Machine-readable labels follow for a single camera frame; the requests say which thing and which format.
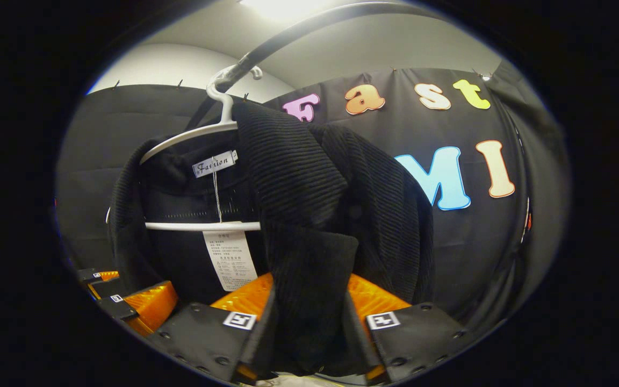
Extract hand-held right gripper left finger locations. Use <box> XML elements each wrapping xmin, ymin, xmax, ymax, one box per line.
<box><xmin>146</xmin><ymin>271</ymin><xmax>279</xmax><ymax>385</ymax></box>

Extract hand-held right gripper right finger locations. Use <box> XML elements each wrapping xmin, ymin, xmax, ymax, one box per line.
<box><xmin>342</xmin><ymin>273</ymin><xmax>469</xmax><ymax>385</ymax></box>

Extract black ribbed knit jacket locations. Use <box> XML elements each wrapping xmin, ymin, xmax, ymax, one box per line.
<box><xmin>106</xmin><ymin>102</ymin><xmax>436</xmax><ymax>377</ymax></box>

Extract white plastic clothes hanger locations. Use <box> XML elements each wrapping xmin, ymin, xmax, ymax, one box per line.
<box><xmin>139</xmin><ymin>66</ymin><xmax>263</xmax><ymax>232</ymax></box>

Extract black metal clothes rack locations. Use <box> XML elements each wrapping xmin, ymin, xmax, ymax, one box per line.
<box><xmin>185</xmin><ymin>2</ymin><xmax>450</xmax><ymax>130</ymax></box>

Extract black backdrop cloth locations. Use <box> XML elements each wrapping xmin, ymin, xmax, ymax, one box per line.
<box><xmin>57</xmin><ymin>59</ymin><xmax>571</xmax><ymax>323</ymax></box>

